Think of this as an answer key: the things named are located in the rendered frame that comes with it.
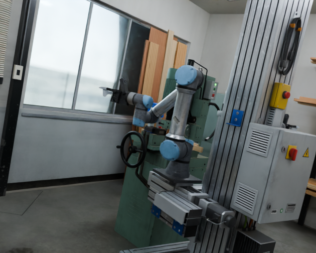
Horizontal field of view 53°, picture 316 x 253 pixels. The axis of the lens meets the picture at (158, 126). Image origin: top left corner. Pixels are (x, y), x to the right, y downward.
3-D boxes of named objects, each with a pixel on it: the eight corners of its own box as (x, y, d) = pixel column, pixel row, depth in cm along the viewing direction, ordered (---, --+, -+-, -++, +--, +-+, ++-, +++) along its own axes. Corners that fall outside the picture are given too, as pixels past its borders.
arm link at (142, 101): (146, 109, 186) (148, 95, 185) (130, 106, 191) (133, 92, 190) (152, 110, 193) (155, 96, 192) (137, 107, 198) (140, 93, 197)
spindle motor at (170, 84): (156, 103, 268) (164, 67, 265) (170, 105, 281) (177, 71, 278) (172, 106, 256) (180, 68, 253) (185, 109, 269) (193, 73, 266)
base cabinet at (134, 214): (113, 230, 284) (128, 153, 277) (157, 220, 326) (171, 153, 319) (147, 254, 253) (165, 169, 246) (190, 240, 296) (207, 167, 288)
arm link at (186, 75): (185, 161, 186) (205, 69, 180) (174, 164, 173) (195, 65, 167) (167, 156, 191) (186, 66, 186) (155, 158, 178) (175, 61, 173)
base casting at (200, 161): (128, 153, 277) (130, 143, 276) (171, 153, 319) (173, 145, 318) (165, 169, 246) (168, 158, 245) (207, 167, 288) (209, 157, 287)
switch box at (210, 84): (202, 97, 280) (206, 80, 278) (209, 99, 287) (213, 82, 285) (208, 99, 275) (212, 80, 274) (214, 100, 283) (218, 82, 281)
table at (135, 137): (120, 138, 271) (122, 131, 270) (145, 139, 293) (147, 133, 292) (172, 158, 230) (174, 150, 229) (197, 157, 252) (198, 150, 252)
